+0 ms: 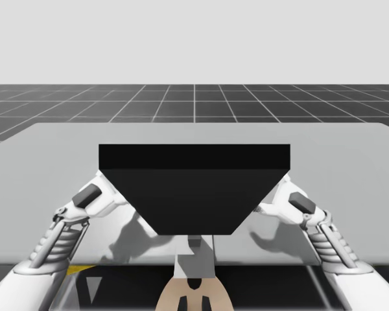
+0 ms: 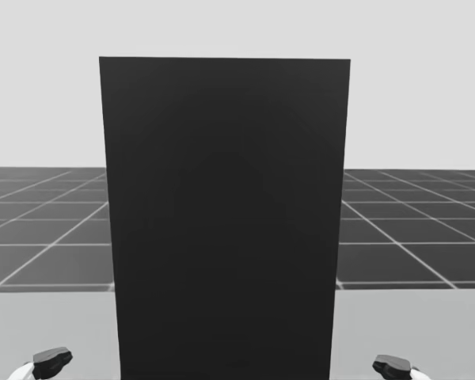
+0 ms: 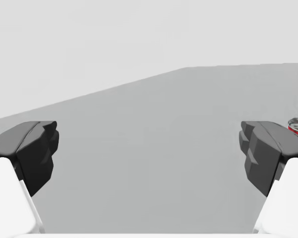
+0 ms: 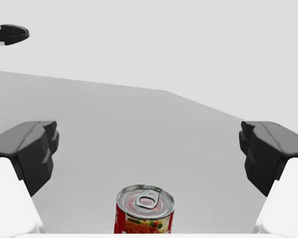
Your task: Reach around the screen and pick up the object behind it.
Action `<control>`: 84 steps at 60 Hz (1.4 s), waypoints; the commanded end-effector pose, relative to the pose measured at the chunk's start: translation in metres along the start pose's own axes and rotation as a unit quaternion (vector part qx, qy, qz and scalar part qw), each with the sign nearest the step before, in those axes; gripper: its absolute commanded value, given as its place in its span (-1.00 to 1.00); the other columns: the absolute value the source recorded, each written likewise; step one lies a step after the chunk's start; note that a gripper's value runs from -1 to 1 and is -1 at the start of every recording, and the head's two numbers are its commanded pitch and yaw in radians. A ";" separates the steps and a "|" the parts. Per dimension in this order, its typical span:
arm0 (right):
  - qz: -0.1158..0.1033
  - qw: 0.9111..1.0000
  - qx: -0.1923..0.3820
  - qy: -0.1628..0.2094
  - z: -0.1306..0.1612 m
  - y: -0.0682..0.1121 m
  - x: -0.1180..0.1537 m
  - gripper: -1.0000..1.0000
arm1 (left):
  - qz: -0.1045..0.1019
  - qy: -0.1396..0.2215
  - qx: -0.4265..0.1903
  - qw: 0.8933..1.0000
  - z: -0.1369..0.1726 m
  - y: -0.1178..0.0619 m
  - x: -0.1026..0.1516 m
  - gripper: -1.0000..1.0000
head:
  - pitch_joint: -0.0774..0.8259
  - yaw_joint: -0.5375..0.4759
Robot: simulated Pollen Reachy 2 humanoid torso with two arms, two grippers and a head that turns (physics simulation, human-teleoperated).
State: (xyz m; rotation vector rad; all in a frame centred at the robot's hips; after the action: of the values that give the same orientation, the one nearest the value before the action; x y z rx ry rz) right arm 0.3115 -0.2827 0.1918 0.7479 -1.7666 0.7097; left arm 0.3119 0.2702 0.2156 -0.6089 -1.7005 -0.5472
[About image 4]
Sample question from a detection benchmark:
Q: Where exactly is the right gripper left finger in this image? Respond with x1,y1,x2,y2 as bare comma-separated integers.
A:
0,120,60,235

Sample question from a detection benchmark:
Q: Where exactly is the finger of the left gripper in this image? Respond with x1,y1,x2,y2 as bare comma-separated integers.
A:
0,24,30,48

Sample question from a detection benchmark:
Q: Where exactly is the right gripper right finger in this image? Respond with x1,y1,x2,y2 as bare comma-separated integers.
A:
238,120,298,235

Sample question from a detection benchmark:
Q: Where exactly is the red and white can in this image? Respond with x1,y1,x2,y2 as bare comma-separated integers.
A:
114,184,176,235

